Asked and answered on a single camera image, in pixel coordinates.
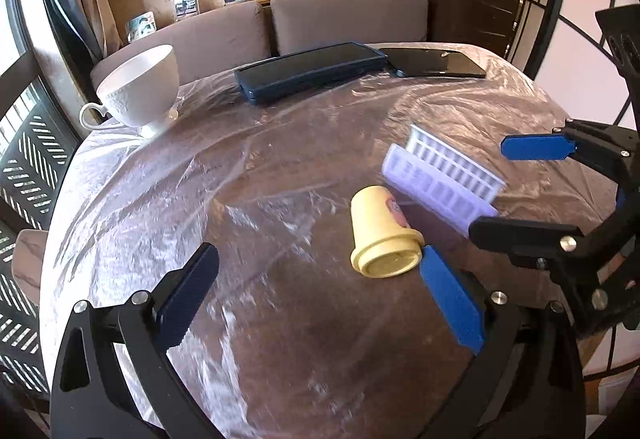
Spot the purple split hair roller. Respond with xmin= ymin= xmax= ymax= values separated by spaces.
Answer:
xmin=382 ymin=125 xmax=506 ymax=237

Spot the yellow plastic cup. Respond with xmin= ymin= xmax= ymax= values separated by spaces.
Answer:
xmin=350 ymin=185 xmax=425 ymax=279

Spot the transparent plastic table cover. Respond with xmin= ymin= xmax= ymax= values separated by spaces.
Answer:
xmin=39 ymin=49 xmax=615 ymax=438

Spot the black tablet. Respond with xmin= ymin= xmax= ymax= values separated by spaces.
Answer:
xmin=381 ymin=48 xmax=486 ymax=79

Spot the white ceramic cup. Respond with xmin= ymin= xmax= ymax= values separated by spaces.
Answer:
xmin=79 ymin=44 xmax=179 ymax=139

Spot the dark blue tablet case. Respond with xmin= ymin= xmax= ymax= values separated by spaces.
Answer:
xmin=234 ymin=42 xmax=387 ymax=105

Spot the right brown sofa cushion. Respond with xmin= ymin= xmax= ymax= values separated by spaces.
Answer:
xmin=270 ymin=0 xmax=428 ymax=55

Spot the brown sofa cushion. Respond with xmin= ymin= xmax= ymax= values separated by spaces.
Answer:
xmin=270 ymin=0 xmax=428 ymax=55
xmin=90 ymin=1 xmax=273 ymax=87

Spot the left brown sofa cushion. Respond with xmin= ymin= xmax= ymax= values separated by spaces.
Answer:
xmin=90 ymin=1 xmax=273 ymax=87

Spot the leftmost photo print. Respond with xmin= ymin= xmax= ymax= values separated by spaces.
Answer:
xmin=126 ymin=11 xmax=157 ymax=43

